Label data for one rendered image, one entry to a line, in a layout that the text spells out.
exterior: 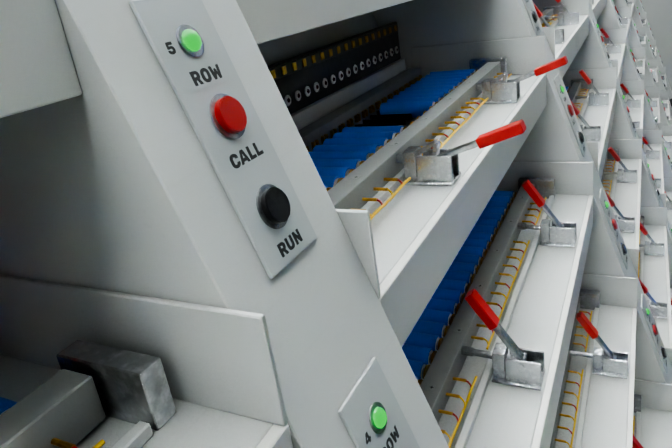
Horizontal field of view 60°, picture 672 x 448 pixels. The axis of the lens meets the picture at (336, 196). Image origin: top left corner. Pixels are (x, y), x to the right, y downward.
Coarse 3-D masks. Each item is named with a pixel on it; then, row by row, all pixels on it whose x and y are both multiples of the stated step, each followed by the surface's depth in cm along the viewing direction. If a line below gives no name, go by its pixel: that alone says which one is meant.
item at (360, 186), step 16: (496, 64) 78; (480, 80) 71; (448, 96) 64; (464, 96) 65; (432, 112) 58; (448, 112) 59; (464, 112) 61; (416, 128) 53; (432, 128) 55; (448, 128) 56; (400, 144) 49; (416, 144) 51; (368, 160) 46; (384, 160) 45; (352, 176) 43; (368, 176) 42; (384, 176) 45; (336, 192) 40; (352, 192) 40; (368, 192) 43; (336, 208) 38; (352, 208) 40
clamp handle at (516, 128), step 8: (520, 120) 42; (504, 128) 42; (512, 128) 42; (520, 128) 41; (480, 136) 43; (488, 136) 43; (496, 136) 42; (504, 136) 42; (512, 136) 42; (464, 144) 45; (472, 144) 44; (480, 144) 43; (488, 144) 43; (432, 152) 45; (448, 152) 45; (456, 152) 44
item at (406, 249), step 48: (432, 48) 86; (480, 48) 83; (528, 48) 80; (336, 96) 67; (528, 96) 69; (432, 192) 44; (480, 192) 49; (384, 240) 37; (432, 240) 38; (384, 288) 32; (432, 288) 39
